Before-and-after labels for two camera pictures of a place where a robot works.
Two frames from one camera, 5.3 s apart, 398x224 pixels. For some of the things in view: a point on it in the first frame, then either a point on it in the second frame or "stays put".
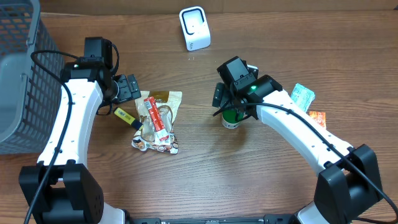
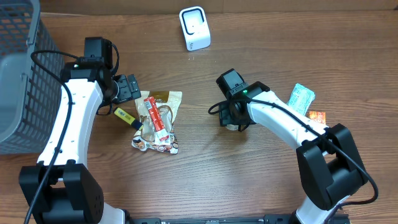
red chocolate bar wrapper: (161, 136) stays put
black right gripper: (223, 96) → (228, 117)
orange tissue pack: (319, 117) stays put
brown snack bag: (157, 111) stays put
